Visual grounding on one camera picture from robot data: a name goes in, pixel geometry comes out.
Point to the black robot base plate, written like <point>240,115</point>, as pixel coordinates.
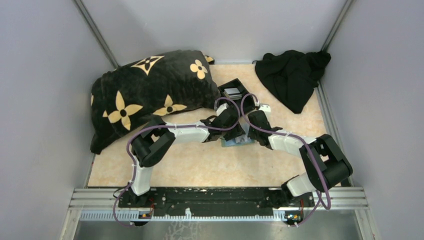
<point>214,201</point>

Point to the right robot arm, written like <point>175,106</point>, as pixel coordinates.
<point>324,162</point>

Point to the aluminium front frame rail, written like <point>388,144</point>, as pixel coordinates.
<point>102,204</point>

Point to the black plastic card tray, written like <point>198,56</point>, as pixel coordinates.
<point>249,102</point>

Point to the black floral patterned blanket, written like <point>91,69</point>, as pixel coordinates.
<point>162,84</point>

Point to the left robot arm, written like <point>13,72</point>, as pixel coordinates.
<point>148,146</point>

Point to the black crumpled cloth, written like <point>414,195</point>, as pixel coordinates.
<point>292,76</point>

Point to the stack of white cards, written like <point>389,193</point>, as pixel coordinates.
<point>232,93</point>

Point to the green leather card holder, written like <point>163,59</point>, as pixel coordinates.
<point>238,136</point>

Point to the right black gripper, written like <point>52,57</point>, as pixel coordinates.
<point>250,134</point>

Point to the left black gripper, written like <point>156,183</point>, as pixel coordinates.
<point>237,132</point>

